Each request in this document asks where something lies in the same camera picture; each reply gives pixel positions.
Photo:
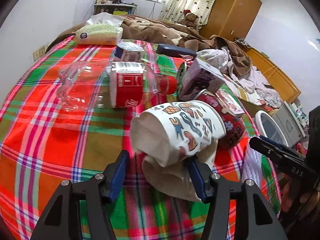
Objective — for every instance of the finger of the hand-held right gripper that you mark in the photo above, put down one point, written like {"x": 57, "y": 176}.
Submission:
{"x": 271, "y": 141}
{"x": 265, "y": 148}

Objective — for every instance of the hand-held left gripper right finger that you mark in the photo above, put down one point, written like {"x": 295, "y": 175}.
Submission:
{"x": 197, "y": 177}

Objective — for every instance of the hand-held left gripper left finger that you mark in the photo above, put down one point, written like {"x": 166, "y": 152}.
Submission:
{"x": 118, "y": 177}

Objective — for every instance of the white trash bin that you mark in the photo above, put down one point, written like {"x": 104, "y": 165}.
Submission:
{"x": 268, "y": 127}

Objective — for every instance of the beige paper napkin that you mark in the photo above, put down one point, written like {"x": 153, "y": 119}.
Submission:
{"x": 170, "y": 177}

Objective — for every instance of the small red white card box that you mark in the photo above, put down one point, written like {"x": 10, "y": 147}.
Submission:
{"x": 231, "y": 105}

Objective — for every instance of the patterned paper cup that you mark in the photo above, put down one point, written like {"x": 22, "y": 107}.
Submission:
{"x": 190, "y": 122}

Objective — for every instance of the clear plastic bottle red label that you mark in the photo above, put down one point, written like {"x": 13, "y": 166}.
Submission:
{"x": 127, "y": 85}

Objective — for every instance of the purple cardboard box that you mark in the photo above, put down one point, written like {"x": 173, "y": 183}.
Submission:
{"x": 200, "y": 80}

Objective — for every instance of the small white plastic container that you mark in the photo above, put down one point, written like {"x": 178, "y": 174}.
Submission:
{"x": 127, "y": 53}

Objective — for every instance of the person's right hand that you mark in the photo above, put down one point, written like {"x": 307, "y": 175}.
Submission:
{"x": 312, "y": 196}

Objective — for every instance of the grey nightstand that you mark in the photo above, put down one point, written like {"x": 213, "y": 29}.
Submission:
{"x": 287, "y": 122}

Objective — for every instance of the red printed can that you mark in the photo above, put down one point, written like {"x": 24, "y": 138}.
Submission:
{"x": 232, "y": 132}

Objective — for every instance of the white quilt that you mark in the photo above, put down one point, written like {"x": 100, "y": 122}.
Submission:
{"x": 252, "y": 80}

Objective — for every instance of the wooden headboard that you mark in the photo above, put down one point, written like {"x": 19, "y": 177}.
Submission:
{"x": 280, "y": 77}

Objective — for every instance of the plaid cloth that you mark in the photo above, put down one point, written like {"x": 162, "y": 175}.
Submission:
{"x": 50, "y": 130}

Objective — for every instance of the green can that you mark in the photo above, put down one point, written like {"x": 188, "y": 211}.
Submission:
{"x": 182, "y": 72}

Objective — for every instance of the dark blue glasses case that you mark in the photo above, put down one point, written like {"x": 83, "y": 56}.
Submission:
{"x": 172, "y": 50}

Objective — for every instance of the wooden wardrobe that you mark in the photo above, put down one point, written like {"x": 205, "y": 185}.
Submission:
{"x": 230, "y": 10}

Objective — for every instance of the tissue pack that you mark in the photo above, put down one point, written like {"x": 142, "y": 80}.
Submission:
{"x": 100, "y": 33}

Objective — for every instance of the teddy bear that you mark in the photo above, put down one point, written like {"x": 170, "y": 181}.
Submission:
{"x": 190, "y": 18}

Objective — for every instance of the brown blanket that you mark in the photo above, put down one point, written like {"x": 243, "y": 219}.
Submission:
{"x": 150, "y": 30}

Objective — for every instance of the shelf with bottles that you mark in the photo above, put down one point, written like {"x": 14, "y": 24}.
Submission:
{"x": 112, "y": 8}

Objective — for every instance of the wall socket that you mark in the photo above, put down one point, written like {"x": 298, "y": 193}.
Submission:
{"x": 41, "y": 52}

